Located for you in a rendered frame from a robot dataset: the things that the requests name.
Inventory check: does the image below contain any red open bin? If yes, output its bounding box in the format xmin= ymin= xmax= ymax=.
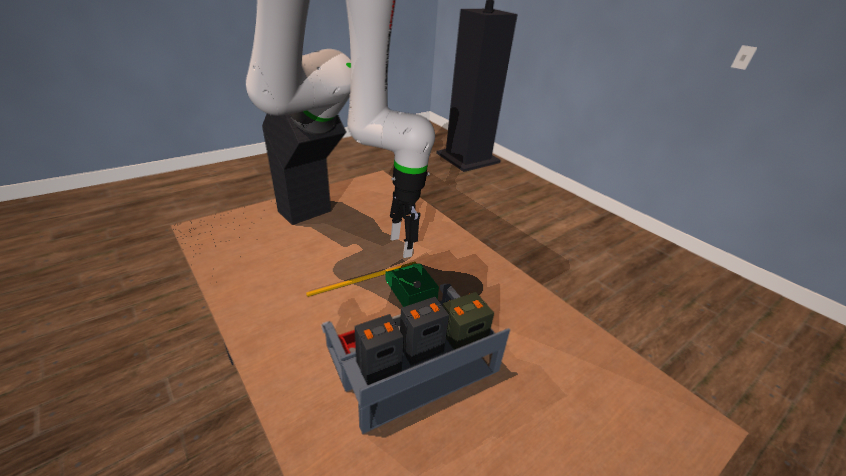
xmin=338 ymin=330 xmax=355 ymax=354

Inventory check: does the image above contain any orange retaining rail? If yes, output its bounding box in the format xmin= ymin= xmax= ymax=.
xmin=307 ymin=262 xmax=416 ymax=297

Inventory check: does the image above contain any green bin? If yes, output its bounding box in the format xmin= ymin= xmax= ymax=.
xmin=385 ymin=263 xmax=439 ymax=307

